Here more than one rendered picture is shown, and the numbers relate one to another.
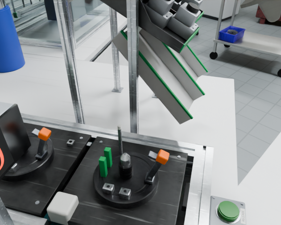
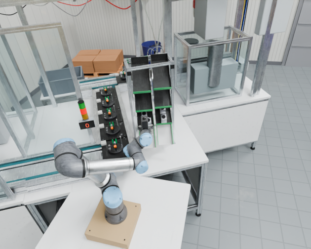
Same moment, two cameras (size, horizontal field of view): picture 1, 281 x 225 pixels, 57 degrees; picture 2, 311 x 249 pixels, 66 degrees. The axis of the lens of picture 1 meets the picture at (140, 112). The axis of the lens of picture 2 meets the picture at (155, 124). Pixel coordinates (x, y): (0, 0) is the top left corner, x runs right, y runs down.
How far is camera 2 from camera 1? 175 cm
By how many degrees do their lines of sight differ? 49
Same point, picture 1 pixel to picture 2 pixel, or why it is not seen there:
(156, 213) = (109, 156)
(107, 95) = not seen: hidden behind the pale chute
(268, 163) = (154, 181)
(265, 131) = (296, 234)
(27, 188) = (105, 136)
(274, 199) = (139, 185)
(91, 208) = (105, 147)
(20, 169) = (107, 132)
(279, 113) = not seen: outside the picture
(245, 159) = (251, 228)
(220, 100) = (184, 160)
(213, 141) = (156, 165)
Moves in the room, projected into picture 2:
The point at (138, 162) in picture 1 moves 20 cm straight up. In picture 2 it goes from (120, 147) to (117, 129)
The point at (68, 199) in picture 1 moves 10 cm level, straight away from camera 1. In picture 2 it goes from (104, 142) to (112, 136)
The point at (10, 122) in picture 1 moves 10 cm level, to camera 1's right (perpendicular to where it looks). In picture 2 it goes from (91, 122) to (95, 128)
